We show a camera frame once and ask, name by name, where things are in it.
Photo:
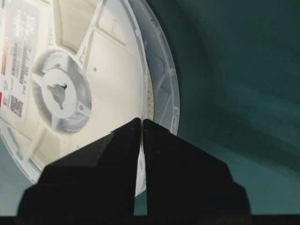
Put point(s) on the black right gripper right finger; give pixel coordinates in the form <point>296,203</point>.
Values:
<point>183,180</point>

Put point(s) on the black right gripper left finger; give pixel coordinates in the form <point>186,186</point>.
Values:
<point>97,180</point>

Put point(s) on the white component reel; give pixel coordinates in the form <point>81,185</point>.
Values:
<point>72,71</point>

